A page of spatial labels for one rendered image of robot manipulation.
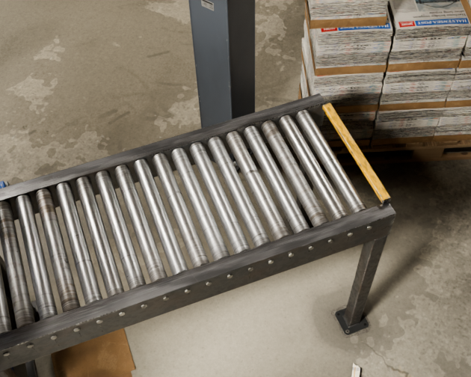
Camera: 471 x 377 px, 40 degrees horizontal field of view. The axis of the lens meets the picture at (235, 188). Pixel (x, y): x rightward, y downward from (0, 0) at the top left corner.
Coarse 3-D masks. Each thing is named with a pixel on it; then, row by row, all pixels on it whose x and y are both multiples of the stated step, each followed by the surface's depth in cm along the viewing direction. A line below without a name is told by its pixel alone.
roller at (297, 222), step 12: (252, 132) 215; (252, 144) 213; (264, 144) 213; (264, 156) 209; (264, 168) 208; (276, 168) 206; (276, 180) 203; (276, 192) 202; (288, 192) 201; (288, 204) 198; (288, 216) 197; (300, 216) 195; (300, 228) 193
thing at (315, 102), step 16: (320, 96) 224; (256, 112) 220; (272, 112) 220; (288, 112) 220; (320, 112) 226; (208, 128) 217; (224, 128) 217; (240, 128) 217; (160, 144) 213; (176, 144) 213; (224, 144) 220; (96, 160) 210; (112, 160) 210; (128, 160) 209; (192, 160) 220; (48, 176) 206; (64, 176) 206; (80, 176) 206; (112, 176) 212; (0, 192) 203; (16, 192) 203; (32, 192) 204; (96, 192) 215
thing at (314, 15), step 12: (312, 0) 230; (324, 0) 230; (336, 0) 230; (348, 0) 230; (360, 0) 231; (372, 0) 231; (384, 0) 231; (312, 12) 234; (324, 12) 234; (336, 12) 235; (348, 12) 235; (360, 12) 235; (372, 12) 235; (384, 12) 235
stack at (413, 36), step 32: (416, 0) 249; (448, 0) 249; (320, 32) 240; (352, 32) 240; (384, 32) 241; (416, 32) 242; (448, 32) 243; (320, 64) 253; (352, 64) 254; (384, 64) 255; (352, 96) 269; (384, 96) 270; (416, 96) 271; (448, 96) 272; (352, 128) 286; (384, 128) 286; (416, 128) 287; (448, 128) 289; (320, 160) 303; (352, 160) 306; (384, 160) 305; (416, 160) 306
